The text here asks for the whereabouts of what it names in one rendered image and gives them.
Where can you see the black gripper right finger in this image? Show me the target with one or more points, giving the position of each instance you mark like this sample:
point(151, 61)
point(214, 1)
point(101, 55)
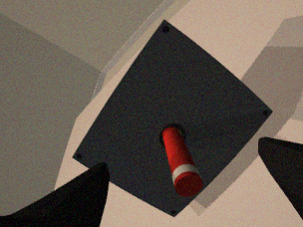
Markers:
point(284, 160)

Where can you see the red peg with white band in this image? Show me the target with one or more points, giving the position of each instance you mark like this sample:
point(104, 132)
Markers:
point(185, 176)

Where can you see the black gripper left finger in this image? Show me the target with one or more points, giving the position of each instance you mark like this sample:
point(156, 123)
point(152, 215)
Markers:
point(79, 203)

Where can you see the dark grey square panel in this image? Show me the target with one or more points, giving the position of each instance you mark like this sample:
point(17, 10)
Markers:
point(172, 82)

